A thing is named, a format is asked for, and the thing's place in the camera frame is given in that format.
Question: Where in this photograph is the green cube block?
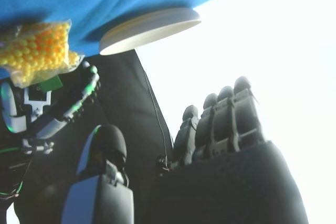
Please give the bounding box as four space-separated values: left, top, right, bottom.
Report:
36 75 64 93

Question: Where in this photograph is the bag of yellow BB pellets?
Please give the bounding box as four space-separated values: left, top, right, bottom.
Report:
0 19 85 88

